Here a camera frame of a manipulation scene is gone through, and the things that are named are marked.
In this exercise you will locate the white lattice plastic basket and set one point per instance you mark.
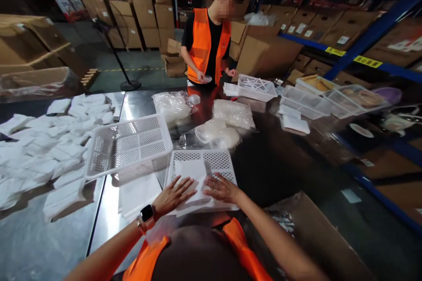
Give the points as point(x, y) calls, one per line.
point(217, 162)

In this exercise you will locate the bag of clear plastic lids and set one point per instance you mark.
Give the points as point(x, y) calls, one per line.
point(233, 114)
point(171, 106)

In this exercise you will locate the cartons on wooden pallet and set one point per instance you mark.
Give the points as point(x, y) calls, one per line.
point(29, 44)

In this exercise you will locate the bag of clear plastic bowls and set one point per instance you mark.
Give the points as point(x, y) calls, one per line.
point(214, 134)

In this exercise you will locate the white basket with paper strips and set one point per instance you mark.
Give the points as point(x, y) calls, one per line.
point(257, 86)

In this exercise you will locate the clear plastic lid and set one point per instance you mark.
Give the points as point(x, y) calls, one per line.
point(208, 78)

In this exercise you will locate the person's right hand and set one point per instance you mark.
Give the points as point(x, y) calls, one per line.
point(224, 191)

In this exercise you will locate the stack of cartons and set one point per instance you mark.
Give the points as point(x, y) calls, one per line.
point(132, 7)

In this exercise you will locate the white basket with yellow items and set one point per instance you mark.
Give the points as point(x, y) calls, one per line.
point(316, 84)

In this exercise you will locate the person's left hand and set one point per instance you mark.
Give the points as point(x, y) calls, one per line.
point(171, 197)

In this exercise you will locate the white basket with round items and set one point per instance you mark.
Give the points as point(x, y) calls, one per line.
point(357, 100)

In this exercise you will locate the white packet stack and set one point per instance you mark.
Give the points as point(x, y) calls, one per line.
point(138, 195)

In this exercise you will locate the open cardboard box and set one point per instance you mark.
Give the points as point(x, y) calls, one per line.
point(316, 238)

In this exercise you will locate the empty white mesh basket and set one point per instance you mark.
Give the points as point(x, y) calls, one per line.
point(306, 101)

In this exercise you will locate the purple plastic basin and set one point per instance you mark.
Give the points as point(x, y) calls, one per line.
point(389, 95)

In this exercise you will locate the black floor fan stand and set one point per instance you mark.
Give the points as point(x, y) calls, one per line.
point(122, 60)

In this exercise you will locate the cardboard box with plastic liner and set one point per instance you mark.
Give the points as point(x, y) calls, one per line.
point(36, 81)

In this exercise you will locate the pile of white packets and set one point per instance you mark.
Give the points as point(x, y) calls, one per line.
point(46, 149)

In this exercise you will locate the large white plastic basket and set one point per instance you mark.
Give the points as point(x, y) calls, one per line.
point(130, 149)

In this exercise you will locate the small white packet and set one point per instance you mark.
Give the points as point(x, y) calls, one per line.
point(296, 125)
point(289, 111)

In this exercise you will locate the person's body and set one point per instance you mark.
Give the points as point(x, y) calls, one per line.
point(197, 254)

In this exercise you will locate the white folded packet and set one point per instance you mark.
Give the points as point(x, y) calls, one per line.
point(230, 89)

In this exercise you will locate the blue metal shelf rack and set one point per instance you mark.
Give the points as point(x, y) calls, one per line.
point(369, 27)

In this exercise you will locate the large brown carton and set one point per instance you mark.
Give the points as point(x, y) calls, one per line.
point(263, 53)

